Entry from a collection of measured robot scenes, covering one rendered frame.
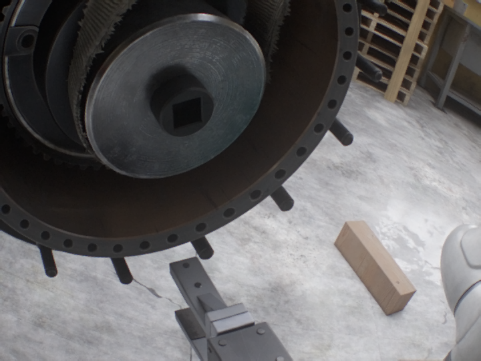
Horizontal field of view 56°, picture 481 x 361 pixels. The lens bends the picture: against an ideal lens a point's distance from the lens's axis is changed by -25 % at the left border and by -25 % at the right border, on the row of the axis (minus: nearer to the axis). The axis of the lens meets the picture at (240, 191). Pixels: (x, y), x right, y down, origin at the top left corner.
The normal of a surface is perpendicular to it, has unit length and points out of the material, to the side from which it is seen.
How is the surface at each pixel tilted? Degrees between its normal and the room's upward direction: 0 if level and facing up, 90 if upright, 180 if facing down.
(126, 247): 90
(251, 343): 18
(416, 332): 0
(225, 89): 90
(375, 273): 90
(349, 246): 90
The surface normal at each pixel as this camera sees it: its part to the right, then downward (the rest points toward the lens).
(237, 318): 0.05, -0.77
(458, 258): -0.72, -0.59
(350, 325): 0.33, -0.80
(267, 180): 0.42, 0.60
